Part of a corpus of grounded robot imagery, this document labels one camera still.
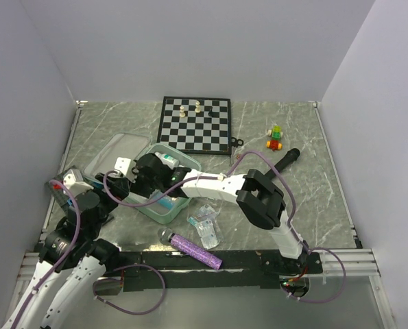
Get white medicine bottle green label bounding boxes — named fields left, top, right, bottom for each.
left=154, top=152, right=179, bottom=169

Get blue white mask packet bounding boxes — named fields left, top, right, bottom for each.
left=158, top=196, right=176, bottom=210

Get alcohol wipe sachets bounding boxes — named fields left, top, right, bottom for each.
left=196, top=219, right=223, bottom=250

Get black binder clip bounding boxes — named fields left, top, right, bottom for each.
left=231, top=137, right=244, bottom=147

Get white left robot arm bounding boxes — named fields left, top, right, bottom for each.
left=3, top=169, right=129, bottom=328

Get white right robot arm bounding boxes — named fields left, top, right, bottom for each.
left=125, top=149, right=308, bottom=273

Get mint green medicine case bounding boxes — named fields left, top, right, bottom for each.
left=83, top=132, right=202, bottom=224

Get grey lego baseplate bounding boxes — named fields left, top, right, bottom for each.
left=45, top=181, right=71, bottom=212

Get purple glitter microphone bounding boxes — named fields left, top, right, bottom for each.
left=158, top=228, right=222, bottom=270

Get black white chessboard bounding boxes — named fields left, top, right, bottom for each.
left=157, top=96, right=232, bottom=156

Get cream chess pawn left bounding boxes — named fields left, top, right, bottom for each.
left=180, top=106, right=186, bottom=118

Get cream chess pawn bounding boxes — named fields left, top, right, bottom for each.
left=195, top=101, right=201, bottom=113
left=180, top=106, right=186, bottom=118

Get cream chess pawn right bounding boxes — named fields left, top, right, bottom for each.
left=195, top=101, right=201, bottom=113

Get colourful toy block car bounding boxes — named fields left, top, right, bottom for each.
left=266, top=125, right=283, bottom=151

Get black tube orange cap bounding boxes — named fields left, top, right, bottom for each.
left=274, top=148, right=300, bottom=173

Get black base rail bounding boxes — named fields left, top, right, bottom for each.
left=34, top=239, right=324, bottom=292

